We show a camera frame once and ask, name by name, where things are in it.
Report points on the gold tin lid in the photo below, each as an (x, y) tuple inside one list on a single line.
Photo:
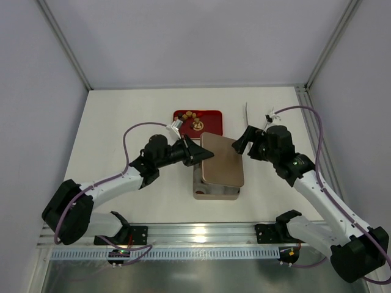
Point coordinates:
[(225, 168)]

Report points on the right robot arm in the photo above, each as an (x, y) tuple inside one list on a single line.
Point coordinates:
[(353, 247)]

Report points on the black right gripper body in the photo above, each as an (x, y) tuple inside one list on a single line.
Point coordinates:
[(253, 145)]

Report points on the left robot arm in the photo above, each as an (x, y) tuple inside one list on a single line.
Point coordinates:
[(70, 212)]

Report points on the gold tin box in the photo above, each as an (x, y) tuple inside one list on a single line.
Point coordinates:
[(212, 191)]

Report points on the red tray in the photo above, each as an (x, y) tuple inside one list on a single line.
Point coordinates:
[(196, 122)]

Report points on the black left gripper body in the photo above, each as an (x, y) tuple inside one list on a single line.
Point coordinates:
[(188, 152)]

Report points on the aluminium rail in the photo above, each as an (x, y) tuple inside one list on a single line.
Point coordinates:
[(180, 242)]

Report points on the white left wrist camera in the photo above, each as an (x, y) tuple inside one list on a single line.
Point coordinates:
[(174, 129)]

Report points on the metal tongs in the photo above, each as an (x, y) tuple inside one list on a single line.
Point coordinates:
[(262, 120)]

